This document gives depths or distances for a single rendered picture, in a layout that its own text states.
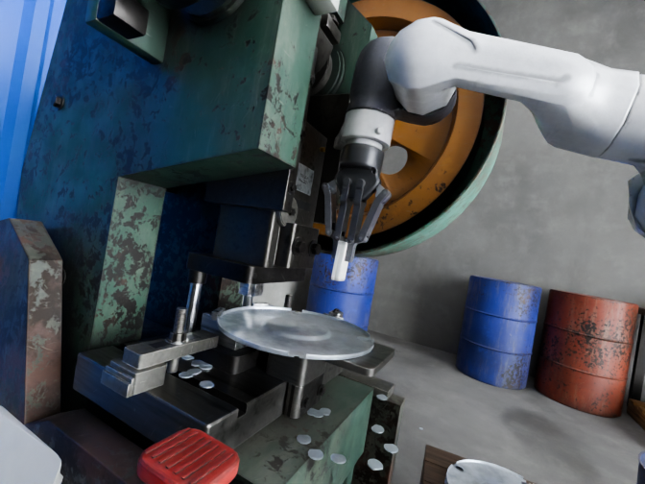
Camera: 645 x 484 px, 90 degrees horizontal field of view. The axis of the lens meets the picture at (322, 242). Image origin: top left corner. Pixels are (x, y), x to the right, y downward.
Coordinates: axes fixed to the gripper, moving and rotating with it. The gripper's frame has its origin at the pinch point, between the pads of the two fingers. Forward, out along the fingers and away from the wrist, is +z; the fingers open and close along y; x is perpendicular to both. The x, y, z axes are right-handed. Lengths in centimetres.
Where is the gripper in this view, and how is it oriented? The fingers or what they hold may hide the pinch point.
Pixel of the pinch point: (341, 260)
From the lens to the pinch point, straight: 57.7
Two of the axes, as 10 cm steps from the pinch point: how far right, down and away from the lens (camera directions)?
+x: 4.4, 0.8, 9.0
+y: 8.8, 1.8, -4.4
